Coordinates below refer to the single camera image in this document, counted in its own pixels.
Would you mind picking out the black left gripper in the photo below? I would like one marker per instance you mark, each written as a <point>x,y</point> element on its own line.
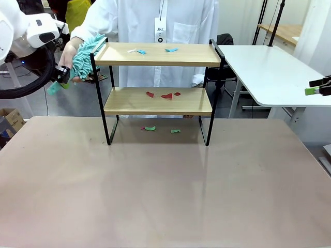
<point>62,73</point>

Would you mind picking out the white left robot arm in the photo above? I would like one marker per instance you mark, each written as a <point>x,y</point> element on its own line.
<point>15,23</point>

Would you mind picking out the grey white floor plate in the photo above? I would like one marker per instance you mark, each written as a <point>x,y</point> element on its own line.
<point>326,160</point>

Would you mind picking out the teal chenille duster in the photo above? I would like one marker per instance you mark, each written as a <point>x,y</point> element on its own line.
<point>84,55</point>

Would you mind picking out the black office chair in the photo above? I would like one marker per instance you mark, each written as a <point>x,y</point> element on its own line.
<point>225,75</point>

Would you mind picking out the green paper scrap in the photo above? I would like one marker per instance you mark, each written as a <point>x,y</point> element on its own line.
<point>150,128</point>
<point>175,131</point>

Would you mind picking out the cardboard box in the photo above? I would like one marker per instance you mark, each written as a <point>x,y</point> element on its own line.
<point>14,117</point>

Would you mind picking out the black stand pole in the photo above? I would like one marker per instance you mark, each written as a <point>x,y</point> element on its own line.
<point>276,23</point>

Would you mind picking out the person's left hand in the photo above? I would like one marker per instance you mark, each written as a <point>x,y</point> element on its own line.
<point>196,84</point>

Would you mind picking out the person's right hand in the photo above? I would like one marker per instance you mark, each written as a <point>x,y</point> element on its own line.
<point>67,54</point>

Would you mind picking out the black tripod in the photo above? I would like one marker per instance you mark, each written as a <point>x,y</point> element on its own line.
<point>260,22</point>

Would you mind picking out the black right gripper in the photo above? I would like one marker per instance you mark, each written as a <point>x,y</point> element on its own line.
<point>326,86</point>

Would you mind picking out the person in white lab coat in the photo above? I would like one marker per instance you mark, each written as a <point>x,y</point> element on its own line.
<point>186,15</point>

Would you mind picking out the person's left forearm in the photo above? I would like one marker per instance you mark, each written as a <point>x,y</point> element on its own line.
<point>199,77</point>

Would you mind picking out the two-tier wooden shelf black frame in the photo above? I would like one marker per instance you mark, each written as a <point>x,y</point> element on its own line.
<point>155,103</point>

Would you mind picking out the wooden desk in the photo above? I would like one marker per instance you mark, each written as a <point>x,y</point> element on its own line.
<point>283,32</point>

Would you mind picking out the white side table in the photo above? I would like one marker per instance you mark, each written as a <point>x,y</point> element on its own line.
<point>271,72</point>

